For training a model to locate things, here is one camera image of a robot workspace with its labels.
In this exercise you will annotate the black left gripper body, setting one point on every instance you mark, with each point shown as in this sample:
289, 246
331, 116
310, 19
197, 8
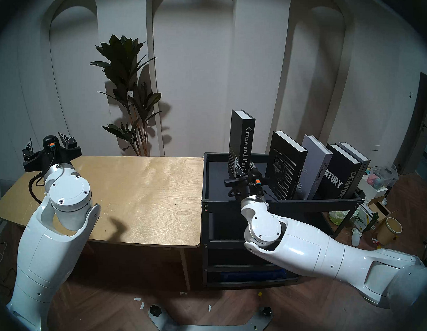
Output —
49, 157

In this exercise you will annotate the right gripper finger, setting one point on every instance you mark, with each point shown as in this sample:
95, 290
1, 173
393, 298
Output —
251, 165
238, 166

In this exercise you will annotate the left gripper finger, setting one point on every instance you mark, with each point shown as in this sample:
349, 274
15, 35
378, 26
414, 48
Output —
69, 141
27, 150

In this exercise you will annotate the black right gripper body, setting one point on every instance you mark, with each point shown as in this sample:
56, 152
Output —
246, 183

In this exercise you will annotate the Crime and Punishment book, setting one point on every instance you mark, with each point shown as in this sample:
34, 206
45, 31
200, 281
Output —
240, 140

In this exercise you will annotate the black Fashion book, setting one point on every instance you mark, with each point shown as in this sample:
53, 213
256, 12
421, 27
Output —
285, 166

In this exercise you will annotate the grey Discontent book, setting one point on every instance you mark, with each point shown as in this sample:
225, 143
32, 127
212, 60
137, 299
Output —
316, 167

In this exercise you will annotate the black Century book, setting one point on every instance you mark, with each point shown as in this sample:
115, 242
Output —
338, 181

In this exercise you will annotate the light grey Iaura book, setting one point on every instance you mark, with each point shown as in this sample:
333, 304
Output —
358, 154

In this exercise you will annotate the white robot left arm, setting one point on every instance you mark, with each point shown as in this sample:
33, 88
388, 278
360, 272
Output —
50, 238

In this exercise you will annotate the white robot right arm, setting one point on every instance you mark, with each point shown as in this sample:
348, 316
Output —
318, 247

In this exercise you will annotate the black metal shelf cart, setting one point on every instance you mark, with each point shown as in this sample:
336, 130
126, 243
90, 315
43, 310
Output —
216, 181

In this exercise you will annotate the light wooden display table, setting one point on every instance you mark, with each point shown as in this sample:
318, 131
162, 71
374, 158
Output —
146, 199

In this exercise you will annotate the blue plastic bin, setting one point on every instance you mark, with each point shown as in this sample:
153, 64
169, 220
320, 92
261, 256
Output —
255, 276

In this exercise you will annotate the tall green potted plant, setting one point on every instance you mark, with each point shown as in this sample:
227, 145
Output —
123, 59

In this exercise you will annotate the light green plastic bag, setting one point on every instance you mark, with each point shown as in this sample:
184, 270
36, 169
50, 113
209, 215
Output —
339, 218

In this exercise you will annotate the white spray bottle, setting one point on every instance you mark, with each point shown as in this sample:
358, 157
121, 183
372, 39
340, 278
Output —
356, 238

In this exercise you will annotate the green and white carton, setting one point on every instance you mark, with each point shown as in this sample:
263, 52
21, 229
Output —
365, 217

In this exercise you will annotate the white cardboard box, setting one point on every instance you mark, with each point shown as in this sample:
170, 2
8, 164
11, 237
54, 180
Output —
373, 191

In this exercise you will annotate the black star knob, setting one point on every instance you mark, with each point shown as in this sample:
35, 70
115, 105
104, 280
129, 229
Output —
267, 312
154, 310

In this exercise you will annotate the brown cardboard box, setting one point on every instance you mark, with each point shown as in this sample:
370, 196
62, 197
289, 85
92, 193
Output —
384, 209

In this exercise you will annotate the red and yellow small item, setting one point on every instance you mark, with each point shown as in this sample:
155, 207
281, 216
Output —
377, 244

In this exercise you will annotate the beige bucket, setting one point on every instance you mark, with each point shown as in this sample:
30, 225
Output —
388, 232

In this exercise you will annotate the dark door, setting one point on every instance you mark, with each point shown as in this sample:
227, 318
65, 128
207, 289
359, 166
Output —
421, 121

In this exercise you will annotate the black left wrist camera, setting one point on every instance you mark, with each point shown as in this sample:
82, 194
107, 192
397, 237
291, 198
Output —
50, 142

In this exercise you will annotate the grey metal robot base plate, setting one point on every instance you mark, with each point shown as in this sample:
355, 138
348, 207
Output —
207, 330

